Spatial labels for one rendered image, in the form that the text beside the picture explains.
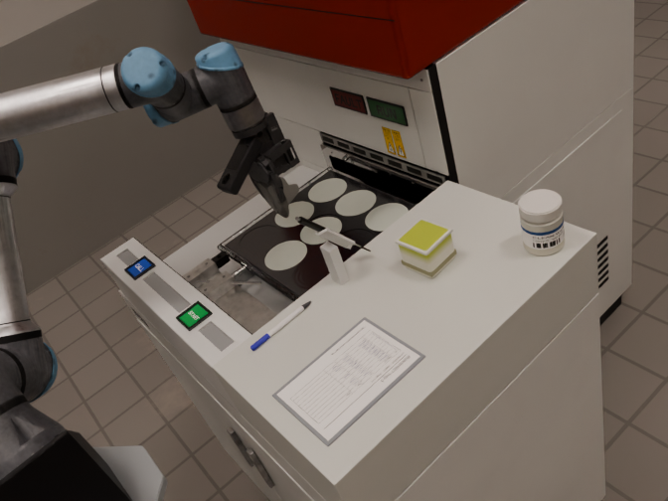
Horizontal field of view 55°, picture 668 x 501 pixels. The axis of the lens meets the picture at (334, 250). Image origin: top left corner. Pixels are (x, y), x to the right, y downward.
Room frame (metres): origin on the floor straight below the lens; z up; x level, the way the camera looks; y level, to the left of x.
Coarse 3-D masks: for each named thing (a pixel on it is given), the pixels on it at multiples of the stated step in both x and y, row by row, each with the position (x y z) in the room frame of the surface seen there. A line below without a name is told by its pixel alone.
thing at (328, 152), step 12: (324, 144) 1.50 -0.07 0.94; (324, 156) 1.51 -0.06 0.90; (336, 156) 1.46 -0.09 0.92; (348, 156) 1.41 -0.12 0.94; (360, 156) 1.38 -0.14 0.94; (336, 168) 1.48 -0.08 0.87; (372, 168) 1.33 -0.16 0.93; (384, 168) 1.29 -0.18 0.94; (396, 168) 1.27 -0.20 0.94; (360, 180) 1.39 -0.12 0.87; (372, 180) 1.37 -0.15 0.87; (396, 180) 1.26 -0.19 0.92; (408, 180) 1.22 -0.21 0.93; (420, 180) 1.19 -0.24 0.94; (396, 192) 1.28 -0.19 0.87
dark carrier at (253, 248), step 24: (384, 192) 1.26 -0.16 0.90; (312, 216) 1.27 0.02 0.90; (336, 216) 1.23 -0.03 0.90; (360, 216) 1.20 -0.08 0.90; (240, 240) 1.28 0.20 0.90; (264, 240) 1.24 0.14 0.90; (288, 240) 1.21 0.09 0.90; (360, 240) 1.12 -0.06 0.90; (264, 264) 1.15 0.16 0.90; (312, 264) 1.09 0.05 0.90; (288, 288) 1.04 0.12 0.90
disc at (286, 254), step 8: (272, 248) 1.20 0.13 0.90; (280, 248) 1.19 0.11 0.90; (288, 248) 1.18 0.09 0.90; (296, 248) 1.17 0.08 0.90; (304, 248) 1.16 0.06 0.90; (272, 256) 1.17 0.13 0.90; (280, 256) 1.16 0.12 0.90; (288, 256) 1.15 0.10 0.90; (296, 256) 1.14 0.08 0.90; (304, 256) 1.13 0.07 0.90; (272, 264) 1.14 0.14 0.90; (280, 264) 1.13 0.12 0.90; (288, 264) 1.12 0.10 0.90
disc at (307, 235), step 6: (318, 222) 1.23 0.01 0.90; (324, 222) 1.23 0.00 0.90; (330, 222) 1.22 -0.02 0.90; (336, 222) 1.21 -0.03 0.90; (306, 228) 1.23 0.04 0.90; (330, 228) 1.19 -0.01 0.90; (336, 228) 1.19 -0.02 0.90; (300, 234) 1.21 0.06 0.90; (306, 234) 1.20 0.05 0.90; (312, 234) 1.20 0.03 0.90; (306, 240) 1.18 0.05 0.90; (312, 240) 1.17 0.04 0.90; (318, 240) 1.17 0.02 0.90; (324, 240) 1.16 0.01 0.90
